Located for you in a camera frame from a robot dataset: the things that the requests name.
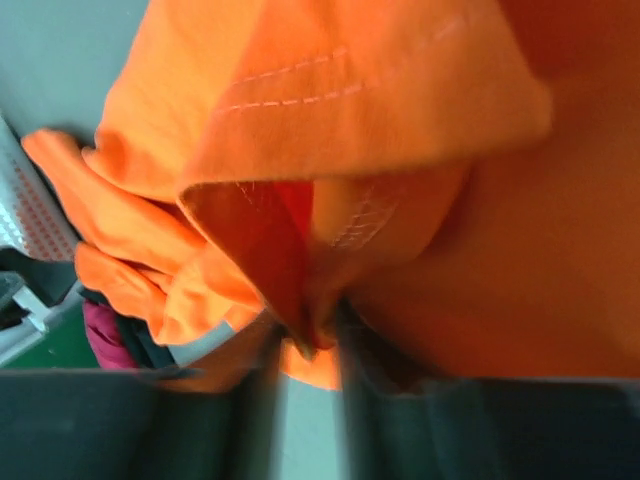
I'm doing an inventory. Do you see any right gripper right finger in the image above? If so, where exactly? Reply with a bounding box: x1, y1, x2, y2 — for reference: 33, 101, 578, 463
337, 301, 480, 479

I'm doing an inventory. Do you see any white perforated plastic basket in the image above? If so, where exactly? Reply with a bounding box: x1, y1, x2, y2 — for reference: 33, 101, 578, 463
0, 112, 86, 366

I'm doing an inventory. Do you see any orange t shirt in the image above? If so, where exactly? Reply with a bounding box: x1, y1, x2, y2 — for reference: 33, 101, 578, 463
22, 1, 639, 389

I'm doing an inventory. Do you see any magenta folded t shirt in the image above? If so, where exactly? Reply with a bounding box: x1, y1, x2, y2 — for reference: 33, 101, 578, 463
82, 300, 138, 370

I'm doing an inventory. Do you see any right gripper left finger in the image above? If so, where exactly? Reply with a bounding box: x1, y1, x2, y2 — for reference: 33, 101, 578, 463
149, 319, 284, 479

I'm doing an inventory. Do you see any black folded t shirt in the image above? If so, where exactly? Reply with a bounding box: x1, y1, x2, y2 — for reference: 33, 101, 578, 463
116, 315, 175, 369

